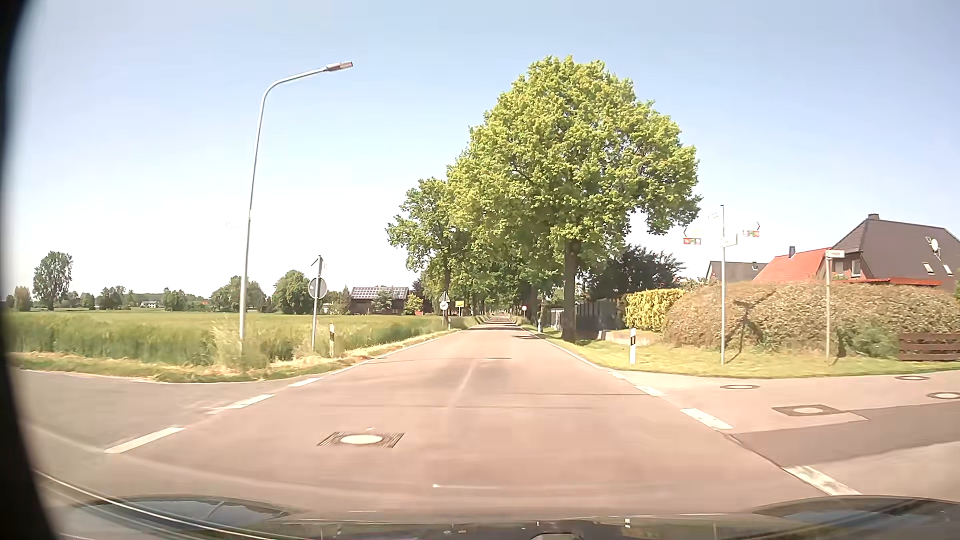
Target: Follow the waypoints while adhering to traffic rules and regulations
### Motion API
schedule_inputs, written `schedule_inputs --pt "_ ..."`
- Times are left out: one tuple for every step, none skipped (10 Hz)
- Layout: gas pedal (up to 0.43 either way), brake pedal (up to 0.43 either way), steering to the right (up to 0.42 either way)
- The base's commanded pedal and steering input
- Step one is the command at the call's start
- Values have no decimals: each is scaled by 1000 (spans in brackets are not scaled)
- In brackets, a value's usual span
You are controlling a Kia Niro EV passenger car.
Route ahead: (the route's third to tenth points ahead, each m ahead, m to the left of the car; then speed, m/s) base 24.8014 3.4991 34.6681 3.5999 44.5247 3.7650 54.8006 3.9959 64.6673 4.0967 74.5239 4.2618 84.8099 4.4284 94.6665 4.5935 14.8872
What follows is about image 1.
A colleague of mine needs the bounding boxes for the dark metal fence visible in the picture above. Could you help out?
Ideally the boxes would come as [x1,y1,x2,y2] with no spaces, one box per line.
[547,297,628,335]

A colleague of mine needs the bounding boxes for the row of large green trees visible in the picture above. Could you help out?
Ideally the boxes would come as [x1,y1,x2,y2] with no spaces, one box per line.
[385,55,703,345]

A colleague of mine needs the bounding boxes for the brown wooden fence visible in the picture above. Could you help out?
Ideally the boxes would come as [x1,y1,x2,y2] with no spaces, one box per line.
[897,332,960,363]

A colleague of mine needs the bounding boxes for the tall grey lamp post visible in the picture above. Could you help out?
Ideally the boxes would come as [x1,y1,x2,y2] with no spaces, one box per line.
[237,61,354,348]

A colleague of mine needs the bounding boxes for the building with solar roof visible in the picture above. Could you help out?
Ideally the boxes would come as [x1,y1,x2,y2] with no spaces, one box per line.
[348,285,411,316]

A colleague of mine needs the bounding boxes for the round road sign on post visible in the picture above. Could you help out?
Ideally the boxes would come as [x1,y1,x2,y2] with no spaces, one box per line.
[307,255,329,354]

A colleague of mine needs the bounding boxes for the grey asphalt road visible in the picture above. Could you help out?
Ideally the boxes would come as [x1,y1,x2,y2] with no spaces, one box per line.
[13,315,960,519]

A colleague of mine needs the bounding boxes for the grey-roofed house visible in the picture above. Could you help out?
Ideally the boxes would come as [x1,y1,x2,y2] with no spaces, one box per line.
[705,260,769,285]

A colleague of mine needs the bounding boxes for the car's own bonnet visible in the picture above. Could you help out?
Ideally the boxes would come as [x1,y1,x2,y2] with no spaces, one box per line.
[33,471,960,540]

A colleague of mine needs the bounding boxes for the grass verge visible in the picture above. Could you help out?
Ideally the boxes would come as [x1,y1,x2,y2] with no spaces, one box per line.
[11,318,481,384]
[517,321,960,380]

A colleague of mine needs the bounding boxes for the dark-roofed brick house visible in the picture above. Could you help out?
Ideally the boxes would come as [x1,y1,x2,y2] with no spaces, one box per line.
[828,213,960,294]

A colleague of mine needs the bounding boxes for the street name sign on post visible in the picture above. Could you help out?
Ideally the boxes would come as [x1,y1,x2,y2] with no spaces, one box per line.
[824,249,846,363]

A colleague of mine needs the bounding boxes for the road markings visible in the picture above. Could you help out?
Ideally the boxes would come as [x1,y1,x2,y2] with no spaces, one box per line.
[103,330,862,497]

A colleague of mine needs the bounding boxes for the distant row of trees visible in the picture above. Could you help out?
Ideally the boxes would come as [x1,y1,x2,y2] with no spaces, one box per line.
[3,250,352,316]

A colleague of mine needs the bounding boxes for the white pole with weather vanes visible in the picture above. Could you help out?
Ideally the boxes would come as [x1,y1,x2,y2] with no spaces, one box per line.
[681,204,762,367]

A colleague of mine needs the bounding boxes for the red-roofed house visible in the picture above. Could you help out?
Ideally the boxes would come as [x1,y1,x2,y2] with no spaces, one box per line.
[752,246,834,285]

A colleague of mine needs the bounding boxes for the brown-green hedge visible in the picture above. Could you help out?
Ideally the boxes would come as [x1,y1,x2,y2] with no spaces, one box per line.
[661,280,960,360]

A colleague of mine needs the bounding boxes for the green crop field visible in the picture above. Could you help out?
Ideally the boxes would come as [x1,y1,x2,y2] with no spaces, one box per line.
[3,309,481,369]

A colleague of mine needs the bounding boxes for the yellow-green hedge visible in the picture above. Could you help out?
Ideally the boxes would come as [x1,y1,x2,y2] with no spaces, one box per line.
[623,288,687,333]

